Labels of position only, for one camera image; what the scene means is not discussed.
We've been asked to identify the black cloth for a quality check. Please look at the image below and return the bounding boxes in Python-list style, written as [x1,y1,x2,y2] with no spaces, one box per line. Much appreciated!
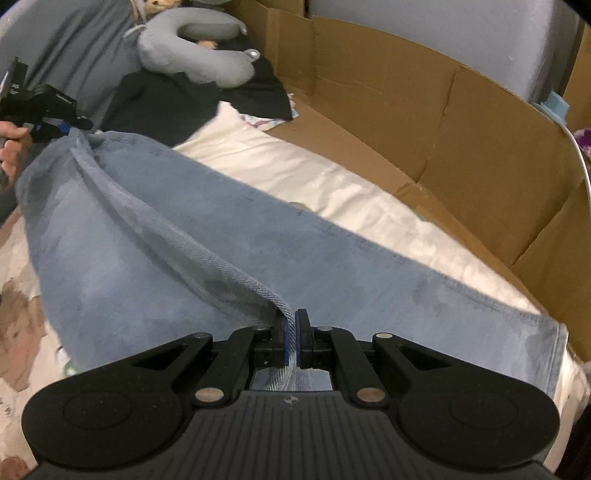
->
[99,32,296,149]

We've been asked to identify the tall brown cardboard box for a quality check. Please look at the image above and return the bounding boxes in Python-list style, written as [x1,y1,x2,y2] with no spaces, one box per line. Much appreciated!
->
[561,23,591,125]

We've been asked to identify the grey neck pillow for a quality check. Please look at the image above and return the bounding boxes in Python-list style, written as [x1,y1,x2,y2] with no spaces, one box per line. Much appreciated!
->
[124,7,256,89]

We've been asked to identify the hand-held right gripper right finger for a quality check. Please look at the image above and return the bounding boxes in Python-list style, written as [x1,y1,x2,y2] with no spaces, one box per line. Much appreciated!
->
[295,308,455,408]

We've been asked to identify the person's left hand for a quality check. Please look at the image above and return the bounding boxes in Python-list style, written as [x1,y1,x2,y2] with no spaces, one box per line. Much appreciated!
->
[0,120,31,178]

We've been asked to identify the cream bear print bed sheet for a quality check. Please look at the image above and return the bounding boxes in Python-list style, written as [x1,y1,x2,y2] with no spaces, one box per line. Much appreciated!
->
[0,100,591,480]

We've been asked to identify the white power cable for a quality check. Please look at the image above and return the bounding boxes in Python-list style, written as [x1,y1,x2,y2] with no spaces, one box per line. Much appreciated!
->
[531,102,591,217]

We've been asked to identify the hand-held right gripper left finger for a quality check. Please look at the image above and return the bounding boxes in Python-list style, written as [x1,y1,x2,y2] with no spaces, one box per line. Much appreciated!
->
[131,323,296,408]

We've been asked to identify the light blue denim pants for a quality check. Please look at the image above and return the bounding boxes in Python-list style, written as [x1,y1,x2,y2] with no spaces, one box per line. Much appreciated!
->
[16,130,570,418]

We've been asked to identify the flattened brown cardboard box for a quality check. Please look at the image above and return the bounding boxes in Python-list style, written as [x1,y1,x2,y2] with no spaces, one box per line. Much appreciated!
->
[228,0,591,365]

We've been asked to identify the light blue bottle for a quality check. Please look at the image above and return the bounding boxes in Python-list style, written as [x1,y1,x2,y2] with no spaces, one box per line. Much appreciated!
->
[545,90,570,121]

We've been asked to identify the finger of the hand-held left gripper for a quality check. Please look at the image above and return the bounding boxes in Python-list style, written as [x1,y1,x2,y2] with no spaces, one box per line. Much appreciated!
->
[30,121,77,144]

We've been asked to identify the small plush doll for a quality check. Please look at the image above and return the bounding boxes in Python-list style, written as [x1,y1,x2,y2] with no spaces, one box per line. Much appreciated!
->
[131,0,183,21]

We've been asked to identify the grey quilted cushion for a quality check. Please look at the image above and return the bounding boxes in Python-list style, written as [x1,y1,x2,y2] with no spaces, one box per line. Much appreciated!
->
[0,0,153,227]

